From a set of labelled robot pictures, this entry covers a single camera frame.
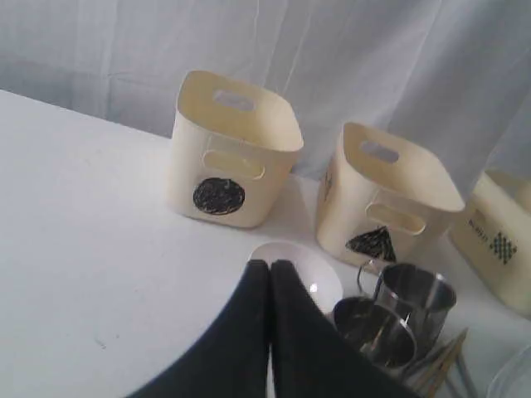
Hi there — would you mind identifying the cream bin with square mark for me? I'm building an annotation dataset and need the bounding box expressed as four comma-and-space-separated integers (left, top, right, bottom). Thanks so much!
449, 169, 530, 318

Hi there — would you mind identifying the steel bowl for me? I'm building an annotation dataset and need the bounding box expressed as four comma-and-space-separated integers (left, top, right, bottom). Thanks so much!
248, 241, 343, 318

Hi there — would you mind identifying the cream bin with circle mark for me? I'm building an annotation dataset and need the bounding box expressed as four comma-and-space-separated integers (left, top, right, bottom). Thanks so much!
167, 70, 304, 228

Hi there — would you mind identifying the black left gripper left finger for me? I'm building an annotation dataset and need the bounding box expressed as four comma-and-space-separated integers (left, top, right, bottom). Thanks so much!
130, 260, 270, 397

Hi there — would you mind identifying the steel mug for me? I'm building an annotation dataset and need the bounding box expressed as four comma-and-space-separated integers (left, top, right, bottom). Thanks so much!
368, 262, 457, 360
333, 297, 417, 373

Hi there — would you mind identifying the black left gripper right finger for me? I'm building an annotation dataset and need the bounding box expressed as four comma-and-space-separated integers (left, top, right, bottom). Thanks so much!
270, 260, 417, 397

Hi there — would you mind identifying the white square plate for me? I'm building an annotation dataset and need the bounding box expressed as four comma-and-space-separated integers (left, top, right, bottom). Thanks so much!
487, 347, 531, 398

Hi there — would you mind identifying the cream bin with triangle mark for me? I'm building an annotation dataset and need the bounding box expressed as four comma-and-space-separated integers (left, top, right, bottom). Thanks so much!
315, 122, 465, 266

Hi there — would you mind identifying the white curtain backdrop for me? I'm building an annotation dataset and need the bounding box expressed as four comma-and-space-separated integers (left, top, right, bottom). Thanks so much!
1, 1, 530, 195

